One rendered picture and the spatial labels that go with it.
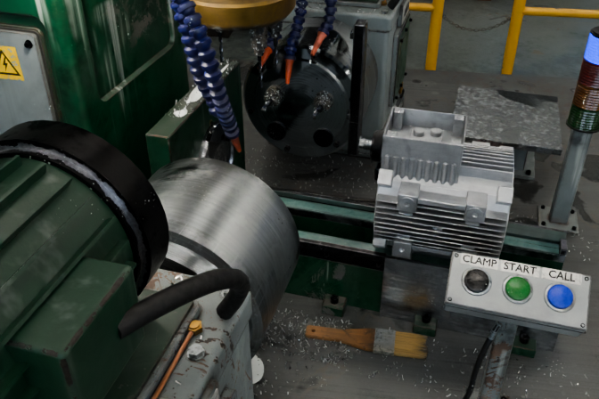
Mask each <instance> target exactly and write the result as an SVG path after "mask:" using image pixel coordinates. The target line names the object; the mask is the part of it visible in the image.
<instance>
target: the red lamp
mask: <svg viewBox="0 0 599 399"><path fill-rule="evenodd" d="M578 81H579V82H580V83H581V84H582V85H584V86H588V87H592V88H597V89H599V65H598V64H594V63H592V62H589V61H587V60H586V59H585V58H584V59H583V62H582V65H581V70H580V72H579V76H578Z"/></svg>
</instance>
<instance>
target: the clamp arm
mask: <svg viewBox="0 0 599 399"><path fill-rule="evenodd" d="M367 31H368V20H360V19H357V21H356V22H355V24H354V28H353V29H352V30H351V31H350V39H353V49H352V68H351V87H350V105H349V111H348V113H347V119H348V120H349V142H348V155H354V156H357V155H358V153H359V151H360V150H363V148H360V149H359V147H363V146H364V145H363V143H360V142H364V140H365V138H363V139H361V138H362V136H361V134H362V120H363V105H364V90H365V61H366V47H367ZM360 139H361V140H360Z"/></svg>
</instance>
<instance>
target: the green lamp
mask: <svg viewBox="0 0 599 399"><path fill-rule="evenodd" d="M568 124H569V125H570V126H572V127H574V128H576V129H578V130H582V131H595V130H598V129H599V110H598V111H591V110H583V109H581V108H579V107H577V106H576V105H575V104H574V103H572V104H571V107H570V114H569V117H568Z"/></svg>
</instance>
